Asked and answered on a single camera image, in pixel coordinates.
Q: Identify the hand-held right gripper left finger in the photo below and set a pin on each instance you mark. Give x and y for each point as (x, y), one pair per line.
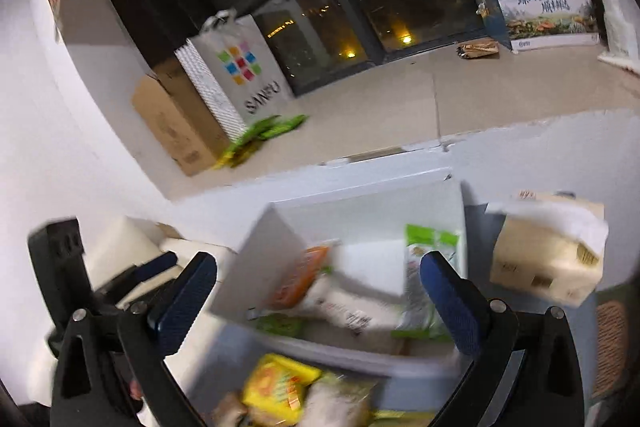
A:
(186, 302)

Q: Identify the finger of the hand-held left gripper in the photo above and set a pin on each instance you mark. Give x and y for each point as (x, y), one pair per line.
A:
(156, 264)
(150, 293)

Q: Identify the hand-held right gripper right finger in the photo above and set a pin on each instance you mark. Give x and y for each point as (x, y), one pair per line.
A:
(450, 307)

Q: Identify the green and white snack packet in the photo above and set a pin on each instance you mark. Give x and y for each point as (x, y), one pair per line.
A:
(417, 267)

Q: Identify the brown snack packet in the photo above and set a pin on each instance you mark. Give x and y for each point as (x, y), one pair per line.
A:
(477, 49)
(227, 412)

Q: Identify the white cardboard box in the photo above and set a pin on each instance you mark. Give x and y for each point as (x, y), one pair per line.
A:
(370, 217)

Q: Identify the yellow-green snack packet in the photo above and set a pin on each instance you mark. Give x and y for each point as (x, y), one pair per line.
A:
(400, 419)
(226, 159)

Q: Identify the yellow snack packet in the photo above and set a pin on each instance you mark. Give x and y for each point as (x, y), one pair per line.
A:
(277, 387)

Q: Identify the beige snack packet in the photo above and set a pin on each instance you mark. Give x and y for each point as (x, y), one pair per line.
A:
(340, 402)

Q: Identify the blue-grey tablecloth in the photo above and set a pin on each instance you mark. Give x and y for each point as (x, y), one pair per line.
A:
(220, 357)

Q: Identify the yellow tissue pack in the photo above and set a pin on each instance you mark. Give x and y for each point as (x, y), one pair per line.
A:
(545, 257)

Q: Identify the orange snack packet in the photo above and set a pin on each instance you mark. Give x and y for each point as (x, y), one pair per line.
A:
(300, 272)

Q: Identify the brown cardboard box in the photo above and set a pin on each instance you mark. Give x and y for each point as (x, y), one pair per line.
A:
(172, 127)

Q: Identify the wicker chair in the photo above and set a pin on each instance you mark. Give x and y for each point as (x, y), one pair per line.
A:
(610, 347)

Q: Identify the long green snack packet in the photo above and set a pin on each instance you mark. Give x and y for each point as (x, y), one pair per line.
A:
(282, 125)

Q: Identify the white paper shopping bag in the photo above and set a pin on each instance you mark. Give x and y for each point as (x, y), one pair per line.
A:
(240, 72)

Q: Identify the dark blue gift bag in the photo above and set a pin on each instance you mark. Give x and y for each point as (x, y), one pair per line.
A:
(491, 14)

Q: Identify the scenic printed box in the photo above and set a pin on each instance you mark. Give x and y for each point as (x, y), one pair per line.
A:
(550, 14)

